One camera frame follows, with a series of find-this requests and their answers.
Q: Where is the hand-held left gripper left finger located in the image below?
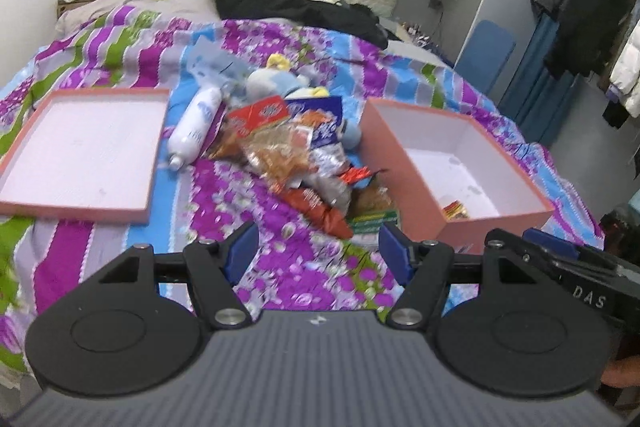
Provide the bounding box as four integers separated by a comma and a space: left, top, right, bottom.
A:
97, 221, 261, 330

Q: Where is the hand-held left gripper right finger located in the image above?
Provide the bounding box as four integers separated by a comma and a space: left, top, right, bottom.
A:
378, 223, 543, 330

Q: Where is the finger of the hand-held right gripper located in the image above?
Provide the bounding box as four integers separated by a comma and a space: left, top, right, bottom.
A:
492, 228, 640, 279

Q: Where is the brown snack packet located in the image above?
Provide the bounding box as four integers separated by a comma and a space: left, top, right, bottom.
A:
352, 184, 392, 216

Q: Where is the pink cardboard box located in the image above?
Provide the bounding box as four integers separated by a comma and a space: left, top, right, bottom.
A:
360, 97, 557, 255

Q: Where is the red foil snack packet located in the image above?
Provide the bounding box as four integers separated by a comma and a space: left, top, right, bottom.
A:
285, 187, 354, 238

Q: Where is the clear bag of orange snacks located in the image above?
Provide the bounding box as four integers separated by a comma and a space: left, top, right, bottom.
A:
242, 124, 315, 188

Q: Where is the orange snack packet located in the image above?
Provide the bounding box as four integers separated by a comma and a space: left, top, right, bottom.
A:
207, 117, 251, 160

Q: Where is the red snack packet white label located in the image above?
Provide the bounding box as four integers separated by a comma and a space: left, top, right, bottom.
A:
227, 99, 291, 138

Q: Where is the person's right hand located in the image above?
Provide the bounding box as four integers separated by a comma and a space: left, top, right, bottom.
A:
601, 349, 640, 389

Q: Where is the green snack packet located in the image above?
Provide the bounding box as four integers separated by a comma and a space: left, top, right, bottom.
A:
347, 207, 401, 250

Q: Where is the small red yellow packet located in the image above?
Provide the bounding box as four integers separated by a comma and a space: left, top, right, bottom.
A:
442, 201, 471, 222

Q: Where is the small orange foil wrapper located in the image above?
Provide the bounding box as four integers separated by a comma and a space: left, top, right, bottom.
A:
340, 167, 375, 188

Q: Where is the silver snack packet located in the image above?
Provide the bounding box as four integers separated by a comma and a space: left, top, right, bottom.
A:
310, 147, 352, 208

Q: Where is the white plastic bottle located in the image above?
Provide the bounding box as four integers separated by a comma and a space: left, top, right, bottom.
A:
167, 86, 223, 170

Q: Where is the blue snack packet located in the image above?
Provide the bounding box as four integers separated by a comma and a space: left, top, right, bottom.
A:
285, 94, 348, 152

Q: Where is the blue hanging cloth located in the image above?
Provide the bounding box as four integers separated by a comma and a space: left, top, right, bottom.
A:
500, 14, 577, 146

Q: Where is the blue plush toy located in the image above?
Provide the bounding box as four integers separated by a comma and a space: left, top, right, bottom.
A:
245, 54, 363, 150

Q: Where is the white hanging jacket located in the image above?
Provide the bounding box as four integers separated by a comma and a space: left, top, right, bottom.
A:
609, 32, 640, 118

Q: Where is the pink box lid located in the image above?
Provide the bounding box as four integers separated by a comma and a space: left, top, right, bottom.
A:
0, 88, 172, 225

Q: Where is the light blue plastic bag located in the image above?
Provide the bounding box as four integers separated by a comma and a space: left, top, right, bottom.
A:
187, 37, 251, 90

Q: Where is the blue chair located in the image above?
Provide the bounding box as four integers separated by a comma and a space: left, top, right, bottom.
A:
452, 19, 517, 95

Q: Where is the black hanging coat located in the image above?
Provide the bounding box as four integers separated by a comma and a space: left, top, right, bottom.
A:
544, 0, 637, 80

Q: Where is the black jacket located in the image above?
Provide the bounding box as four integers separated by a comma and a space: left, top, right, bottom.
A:
202, 0, 391, 50

